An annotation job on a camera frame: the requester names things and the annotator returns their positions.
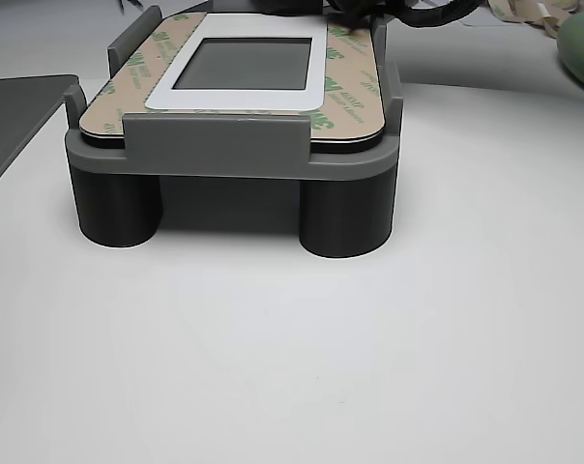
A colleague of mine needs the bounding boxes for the gray fixture with round legs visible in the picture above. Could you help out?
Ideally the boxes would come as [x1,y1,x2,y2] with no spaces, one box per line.
[63,5,403,260]

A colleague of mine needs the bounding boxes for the white framed display panel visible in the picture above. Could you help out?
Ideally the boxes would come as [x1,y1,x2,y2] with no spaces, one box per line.
[78,13,385,155]

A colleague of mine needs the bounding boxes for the gray flat plate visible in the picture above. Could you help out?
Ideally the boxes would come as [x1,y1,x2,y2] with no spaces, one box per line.
[0,73,80,199]

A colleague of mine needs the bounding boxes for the peeled tan liner strips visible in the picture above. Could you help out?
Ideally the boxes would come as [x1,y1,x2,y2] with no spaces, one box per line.
[487,0,583,40]

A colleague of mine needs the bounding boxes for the green rounded object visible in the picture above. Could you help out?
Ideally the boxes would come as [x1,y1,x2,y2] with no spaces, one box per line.
[555,12,584,103]

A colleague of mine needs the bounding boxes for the black braided cable loop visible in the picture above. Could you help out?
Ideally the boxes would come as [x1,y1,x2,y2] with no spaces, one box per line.
[320,0,491,34]

